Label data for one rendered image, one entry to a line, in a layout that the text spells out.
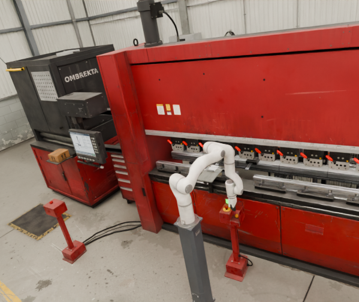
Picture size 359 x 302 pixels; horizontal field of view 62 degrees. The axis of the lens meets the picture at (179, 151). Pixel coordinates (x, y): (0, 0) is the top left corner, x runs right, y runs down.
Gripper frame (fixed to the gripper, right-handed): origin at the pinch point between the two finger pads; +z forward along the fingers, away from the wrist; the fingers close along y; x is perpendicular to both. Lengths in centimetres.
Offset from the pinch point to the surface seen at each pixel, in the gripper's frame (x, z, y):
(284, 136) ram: 38, -56, -42
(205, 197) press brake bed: -46, 18, -27
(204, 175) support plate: -40, -13, -27
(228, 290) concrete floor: -4, 82, 31
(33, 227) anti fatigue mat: -312, 80, 41
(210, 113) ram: -32, -75, -46
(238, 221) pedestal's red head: 3.2, 13.8, 1.2
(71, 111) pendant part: -167, -98, 5
